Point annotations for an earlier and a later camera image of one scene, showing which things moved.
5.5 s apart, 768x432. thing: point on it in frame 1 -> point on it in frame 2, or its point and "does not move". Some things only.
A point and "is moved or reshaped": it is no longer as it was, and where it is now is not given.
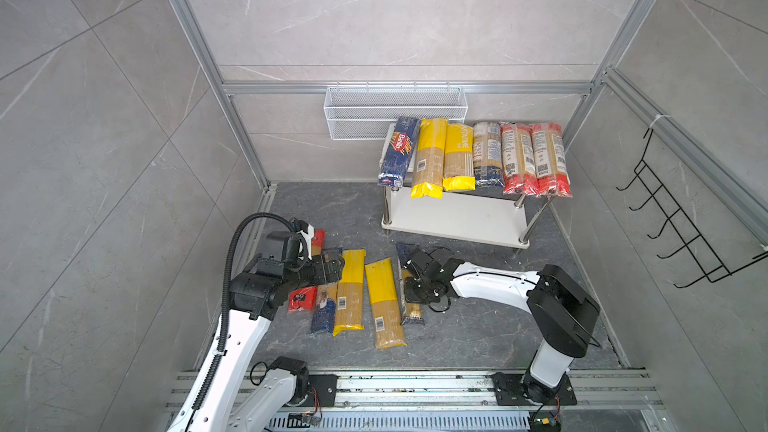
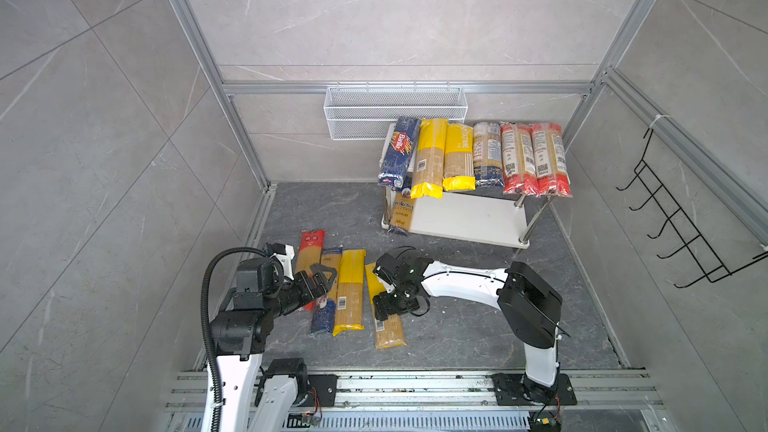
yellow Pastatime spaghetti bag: (458, 172) does not move
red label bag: (550, 161) does not move
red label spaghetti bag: (512, 181) does not move
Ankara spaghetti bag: (413, 314) is moved or reshaped
